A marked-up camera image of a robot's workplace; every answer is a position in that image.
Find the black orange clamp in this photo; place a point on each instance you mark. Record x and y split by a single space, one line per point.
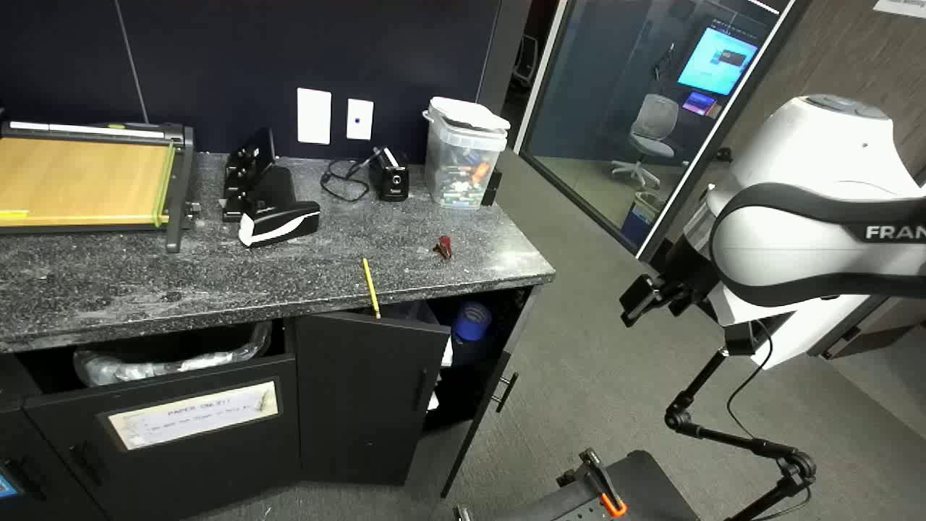
605 503

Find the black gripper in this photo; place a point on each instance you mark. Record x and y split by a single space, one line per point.
682 277

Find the clear plastic battery bin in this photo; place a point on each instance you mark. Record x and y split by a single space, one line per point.
462 153

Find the white wall switch plate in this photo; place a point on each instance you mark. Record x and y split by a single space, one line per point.
313 115

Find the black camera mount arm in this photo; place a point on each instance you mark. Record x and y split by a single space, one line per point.
795 465

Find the black cabinet door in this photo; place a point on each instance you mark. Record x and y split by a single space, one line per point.
485 331
364 393

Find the small red object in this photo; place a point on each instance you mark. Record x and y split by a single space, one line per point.
443 248

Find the yellow paper cutter board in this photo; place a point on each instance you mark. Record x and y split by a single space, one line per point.
97 177

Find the black electric pencil sharpener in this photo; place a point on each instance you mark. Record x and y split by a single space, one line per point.
390 176

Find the black cabinet door right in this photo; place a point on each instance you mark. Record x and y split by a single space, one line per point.
485 331

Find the black cabinet door left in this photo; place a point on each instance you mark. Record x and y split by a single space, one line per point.
364 393

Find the black and white stapler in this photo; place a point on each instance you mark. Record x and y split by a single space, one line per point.
269 225

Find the glowing monitor screen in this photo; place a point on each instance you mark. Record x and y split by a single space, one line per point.
717 61

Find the white office chair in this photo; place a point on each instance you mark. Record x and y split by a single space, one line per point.
650 137

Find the yellow pencil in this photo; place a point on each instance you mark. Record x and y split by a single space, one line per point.
372 287

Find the black labelled bin drawer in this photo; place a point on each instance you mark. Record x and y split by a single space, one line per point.
174 448

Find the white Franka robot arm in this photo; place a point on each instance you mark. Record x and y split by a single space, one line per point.
813 219

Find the white wall outlet plate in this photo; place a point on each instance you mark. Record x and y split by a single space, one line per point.
361 121

